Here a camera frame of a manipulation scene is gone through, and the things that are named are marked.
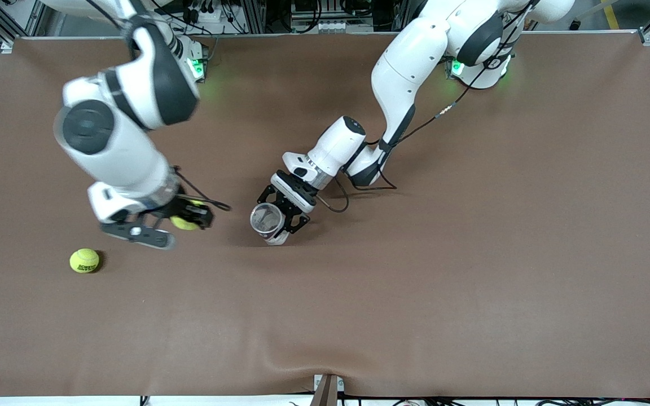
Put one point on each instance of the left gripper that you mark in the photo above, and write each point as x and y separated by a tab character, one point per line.
293	197

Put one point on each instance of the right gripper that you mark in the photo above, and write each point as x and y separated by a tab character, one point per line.
177	208

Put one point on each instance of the yellow tennis ball Wilson logo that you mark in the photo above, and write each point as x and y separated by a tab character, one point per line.
181	224

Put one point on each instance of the clear Wilson tennis ball can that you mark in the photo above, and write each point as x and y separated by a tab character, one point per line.
266	223

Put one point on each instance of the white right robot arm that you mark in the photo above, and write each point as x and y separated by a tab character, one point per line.
116	146

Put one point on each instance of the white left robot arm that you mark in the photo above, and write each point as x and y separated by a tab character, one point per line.
409	73

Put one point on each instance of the yellow tennis ball two-line print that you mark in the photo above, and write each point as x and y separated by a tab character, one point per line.
84	260

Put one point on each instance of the brown table cover sheet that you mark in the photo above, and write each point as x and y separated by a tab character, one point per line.
415	282

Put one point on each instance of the white terminal block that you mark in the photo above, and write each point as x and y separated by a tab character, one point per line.
330	26

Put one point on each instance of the white power strip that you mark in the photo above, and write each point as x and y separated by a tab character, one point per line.
212	16

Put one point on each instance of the metal table edge bracket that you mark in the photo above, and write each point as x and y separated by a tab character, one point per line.
328	392

